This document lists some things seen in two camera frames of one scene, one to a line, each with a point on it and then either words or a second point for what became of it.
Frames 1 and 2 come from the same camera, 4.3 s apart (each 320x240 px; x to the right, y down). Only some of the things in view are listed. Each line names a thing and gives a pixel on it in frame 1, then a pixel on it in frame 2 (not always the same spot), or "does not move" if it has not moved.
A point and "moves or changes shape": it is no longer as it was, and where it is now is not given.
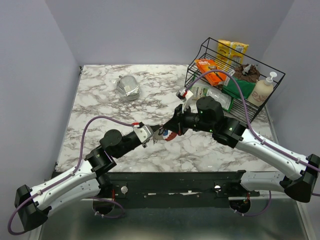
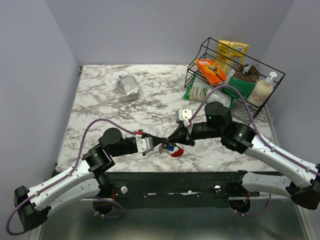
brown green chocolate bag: [246, 75] does not move
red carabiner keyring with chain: [171, 136] moves or changes shape
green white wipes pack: [224, 97] does not move
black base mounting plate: [175, 190] does not move
